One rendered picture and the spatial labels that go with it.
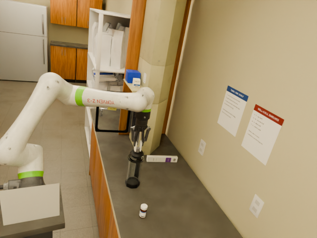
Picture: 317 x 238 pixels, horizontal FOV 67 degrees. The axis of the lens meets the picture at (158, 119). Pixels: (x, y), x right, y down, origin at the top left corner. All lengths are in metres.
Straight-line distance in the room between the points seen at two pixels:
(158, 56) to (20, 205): 1.24
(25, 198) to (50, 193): 0.12
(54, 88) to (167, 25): 0.88
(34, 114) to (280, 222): 1.35
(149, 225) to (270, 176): 0.72
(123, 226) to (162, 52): 1.16
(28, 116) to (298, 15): 1.38
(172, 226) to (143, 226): 0.17
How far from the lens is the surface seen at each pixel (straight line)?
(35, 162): 1.48
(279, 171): 1.38
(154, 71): 1.78
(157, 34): 1.74
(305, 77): 1.28
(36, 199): 1.44
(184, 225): 1.55
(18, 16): 6.59
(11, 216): 1.51
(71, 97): 1.43
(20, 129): 1.36
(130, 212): 1.55
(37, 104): 1.34
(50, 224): 1.51
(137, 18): 2.07
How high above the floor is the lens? 2.04
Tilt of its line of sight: 23 degrees down
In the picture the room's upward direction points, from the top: 10 degrees clockwise
